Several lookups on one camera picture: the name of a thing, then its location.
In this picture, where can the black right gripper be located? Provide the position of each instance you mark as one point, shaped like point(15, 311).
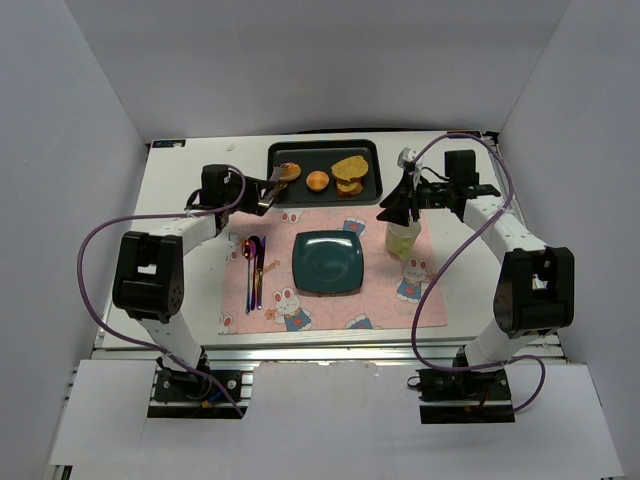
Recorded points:
point(413, 196)

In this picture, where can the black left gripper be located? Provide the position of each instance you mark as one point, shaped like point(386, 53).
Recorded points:
point(260, 195)

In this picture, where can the silver metal tongs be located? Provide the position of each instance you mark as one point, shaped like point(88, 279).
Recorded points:
point(272, 187)

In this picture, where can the sesame round bun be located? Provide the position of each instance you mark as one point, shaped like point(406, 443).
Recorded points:
point(286, 172)

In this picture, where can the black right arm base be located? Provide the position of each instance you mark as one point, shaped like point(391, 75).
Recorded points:
point(462, 398)

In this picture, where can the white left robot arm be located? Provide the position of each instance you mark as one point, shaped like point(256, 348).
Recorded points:
point(149, 277)

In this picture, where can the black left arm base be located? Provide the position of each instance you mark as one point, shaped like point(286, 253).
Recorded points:
point(182, 395)

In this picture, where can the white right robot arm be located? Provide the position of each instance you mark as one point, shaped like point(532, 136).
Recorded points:
point(535, 291)

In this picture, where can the yellow bread slice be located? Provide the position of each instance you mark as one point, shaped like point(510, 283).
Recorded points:
point(350, 168)

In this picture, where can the iridescent large spoon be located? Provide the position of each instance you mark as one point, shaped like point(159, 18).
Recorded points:
point(256, 241)

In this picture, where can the pale yellow mug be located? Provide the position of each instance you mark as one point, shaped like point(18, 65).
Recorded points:
point(399, 240)

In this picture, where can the iridescent small spoon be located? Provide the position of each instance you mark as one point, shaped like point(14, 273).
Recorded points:
point(249, 252)

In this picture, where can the small round orange bun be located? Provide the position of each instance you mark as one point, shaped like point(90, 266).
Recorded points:
point(317, 181)

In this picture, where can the black baking tray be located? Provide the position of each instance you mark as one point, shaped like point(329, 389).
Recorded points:
point(321, 155)

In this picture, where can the pink bunny placemat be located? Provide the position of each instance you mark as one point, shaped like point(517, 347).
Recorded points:
point(391, 290)

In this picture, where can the dark teal square plate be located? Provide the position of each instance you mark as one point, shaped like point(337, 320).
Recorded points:
point(327, 262)

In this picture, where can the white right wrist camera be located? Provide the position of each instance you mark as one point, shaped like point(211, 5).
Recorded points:
point(406, 159)

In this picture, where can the aluminium table frame rail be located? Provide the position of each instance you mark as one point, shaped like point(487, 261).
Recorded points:
point(441, 352)

